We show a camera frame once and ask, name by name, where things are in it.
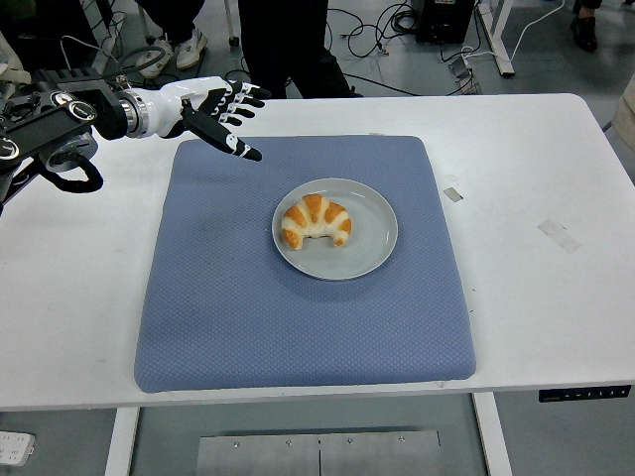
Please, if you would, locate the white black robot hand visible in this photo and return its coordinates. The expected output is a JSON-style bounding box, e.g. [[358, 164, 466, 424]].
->
[[143, 74, 273, 163]]

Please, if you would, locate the golden croissant bread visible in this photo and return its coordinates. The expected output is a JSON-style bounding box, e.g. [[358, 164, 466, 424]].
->
[[281, 193, 353, 251]]

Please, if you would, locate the grey round plate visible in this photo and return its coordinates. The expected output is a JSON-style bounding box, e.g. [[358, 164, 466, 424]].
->
[[271, 178, 399, 283]]

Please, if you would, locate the grey metal plate with screws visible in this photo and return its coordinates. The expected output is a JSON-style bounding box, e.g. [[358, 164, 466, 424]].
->
[[196, 429, 443, 476]]

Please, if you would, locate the person with white shoes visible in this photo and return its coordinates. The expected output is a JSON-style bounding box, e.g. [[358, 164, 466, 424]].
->
[[134, 0, 209, 79]]

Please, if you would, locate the person with black shoes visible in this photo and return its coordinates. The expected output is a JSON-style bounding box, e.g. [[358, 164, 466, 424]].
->
[[237, 0, 366, 99]]

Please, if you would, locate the white chair part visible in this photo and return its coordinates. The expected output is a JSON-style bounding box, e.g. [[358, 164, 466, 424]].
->
[[0, 34, 32, 86]]

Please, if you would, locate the blue quilted mat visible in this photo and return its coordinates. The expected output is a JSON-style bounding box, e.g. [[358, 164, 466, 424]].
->
[[132, 134, 477, 396]]

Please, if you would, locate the black computer box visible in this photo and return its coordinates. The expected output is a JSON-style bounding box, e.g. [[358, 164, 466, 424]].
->
[[415, 0, 473, 45]]

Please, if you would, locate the grey floor power strip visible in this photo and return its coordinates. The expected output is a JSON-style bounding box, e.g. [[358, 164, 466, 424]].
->
[[447, 52, 483, 95]]

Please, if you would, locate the white slanted desk leg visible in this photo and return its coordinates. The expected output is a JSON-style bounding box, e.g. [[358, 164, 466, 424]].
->
[[474, 0, 516, 77]]

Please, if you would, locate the white table leg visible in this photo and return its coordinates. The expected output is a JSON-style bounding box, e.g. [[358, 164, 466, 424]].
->
[[470, 391, 515, 476], [104, 407, 141, 476]]

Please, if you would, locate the white power strip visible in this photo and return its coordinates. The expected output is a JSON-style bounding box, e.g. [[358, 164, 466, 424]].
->
[[0, 430, 36, 467]]

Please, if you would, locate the large grey tape piece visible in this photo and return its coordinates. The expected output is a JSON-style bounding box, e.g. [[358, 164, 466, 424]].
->
[[536, 218, 583, 254]]

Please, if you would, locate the person's dark shoe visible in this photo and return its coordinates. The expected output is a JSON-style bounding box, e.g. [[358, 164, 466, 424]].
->
[[569, 0, 599, 54]]

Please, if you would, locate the beige fabric object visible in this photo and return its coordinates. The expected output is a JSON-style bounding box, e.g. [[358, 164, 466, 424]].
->
[[613, 73, 635, 143]]

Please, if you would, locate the black table control panel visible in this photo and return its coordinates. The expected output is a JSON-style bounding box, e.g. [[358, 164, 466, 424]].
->
[[538, 384, 632, 403]]

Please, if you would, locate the white post with caster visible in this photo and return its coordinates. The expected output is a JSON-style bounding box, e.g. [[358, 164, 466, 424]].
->
[[225, 0, 243, 50]]

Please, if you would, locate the white slanted frame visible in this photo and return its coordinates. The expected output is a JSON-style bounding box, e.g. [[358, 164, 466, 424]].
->
[[81, 0, 128, 68]]

